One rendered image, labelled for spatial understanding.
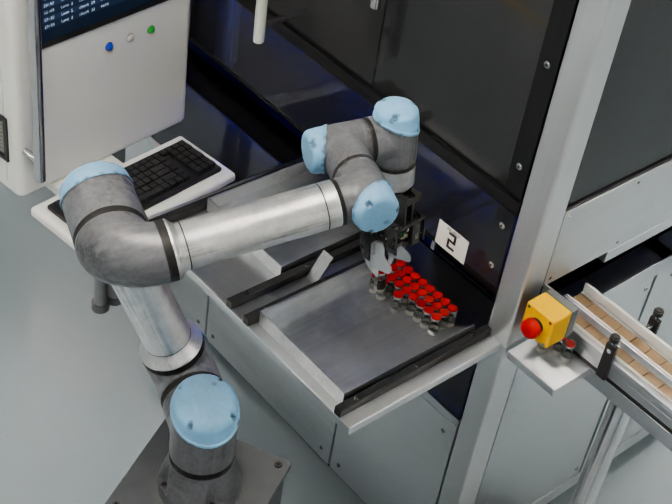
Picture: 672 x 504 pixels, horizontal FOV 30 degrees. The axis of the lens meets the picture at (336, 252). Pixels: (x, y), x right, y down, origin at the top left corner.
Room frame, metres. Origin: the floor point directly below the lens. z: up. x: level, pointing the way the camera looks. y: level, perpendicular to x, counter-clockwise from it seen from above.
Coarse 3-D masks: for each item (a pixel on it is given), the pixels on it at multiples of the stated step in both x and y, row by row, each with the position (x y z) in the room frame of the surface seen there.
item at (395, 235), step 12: (408, 192) 1.69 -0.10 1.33; (420, 192) 1.68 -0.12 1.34; (408, 204) 1.66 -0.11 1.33; (408, 216) 1.67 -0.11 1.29; (420, 216) 1.70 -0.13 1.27; (396, 228) 1.66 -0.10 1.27; (408, 228) 1.67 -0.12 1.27; (384, 240) 1.68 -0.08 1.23; (396, 240) 1.64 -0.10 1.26; (408, 240) 1.68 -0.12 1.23; (396, 252) 1.64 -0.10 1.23
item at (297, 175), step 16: (272, 176) 2.22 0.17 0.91; (288, 176) 2.26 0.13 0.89; (304, 176) 2.27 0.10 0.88; (320, 176) 2.28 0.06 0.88; (224, 192) 2.13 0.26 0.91; (240, 192) 2.16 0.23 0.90; (256, 192) 2.19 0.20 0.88; (272, 192) 2.20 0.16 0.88; (208, 208) 2.09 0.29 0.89; (352, 224) 2.13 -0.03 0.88; (304, 240) 2.05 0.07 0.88; (320, 240) 2.06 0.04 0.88; (336, 240) 2.03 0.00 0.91; (352, 240) 2.06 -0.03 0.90; (256, 256) 1.97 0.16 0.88; (272, 256) 1.94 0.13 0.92; (288, 256) 1.99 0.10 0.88; (304, 256) 1.96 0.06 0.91; (272, 272) 1.93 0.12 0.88
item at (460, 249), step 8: (440, 224) 1.98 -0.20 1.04; (440, 232) 1.98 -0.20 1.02; (448, 232) 1.97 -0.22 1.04; (456, 232) 1.95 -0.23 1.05; (440, 240) 1.98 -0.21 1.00; (456, 240) 1.95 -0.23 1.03; (464, 240) 1.93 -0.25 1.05; (456, 248) 1.95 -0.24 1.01; (464, 248) 1.93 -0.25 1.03; (456, 256) 1.94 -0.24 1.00; (464, 256) 1.93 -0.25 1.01
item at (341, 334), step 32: (320, 288) 1.88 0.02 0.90; (352, 288) 1.92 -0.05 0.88; (288, 320) 1.80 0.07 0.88; (320, 320) 1.81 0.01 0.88; (352, 320) 1.83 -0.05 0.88; (384, 320) 1.84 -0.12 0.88; (288, 352) 1.71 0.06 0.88; (320, 352) 1.73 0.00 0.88; (352, 352) 1.74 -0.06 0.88; (384, 352) 1.75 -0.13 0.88; (416, 352) 1.77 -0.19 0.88; (320, 384) 1.64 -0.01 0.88; (352, 384) 1.65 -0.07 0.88
